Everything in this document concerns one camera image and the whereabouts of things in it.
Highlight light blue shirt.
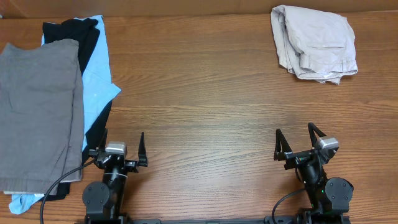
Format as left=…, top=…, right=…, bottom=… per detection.
left=8, top=14, right=122, bottom=215

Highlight black garment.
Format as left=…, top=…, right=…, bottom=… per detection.
left=39, top=17, right=113, bottom=202

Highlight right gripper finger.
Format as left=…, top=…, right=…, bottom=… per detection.
left=274, top=129, right=293, bottom=161
left=308, top=122, right=326, bottom=147

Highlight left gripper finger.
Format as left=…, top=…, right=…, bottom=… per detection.
left=98, top=128, right=108, bottom=150
left=138, top=132, right=149, bottom=167

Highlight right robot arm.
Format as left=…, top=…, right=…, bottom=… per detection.
left=271, top=123, right=354, bottom=224

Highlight grey shorts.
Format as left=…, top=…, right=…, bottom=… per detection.
left=1, top=39, right=84, bottom=194

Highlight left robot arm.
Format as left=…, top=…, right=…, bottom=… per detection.
left=82, top=131, right=149, bottom=223

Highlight beige folded trousers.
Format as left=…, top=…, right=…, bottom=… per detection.
left=271, top=5, right=358, bottom=85

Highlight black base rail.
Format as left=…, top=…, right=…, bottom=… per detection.
left=76, top=216, right=351, bottom=224

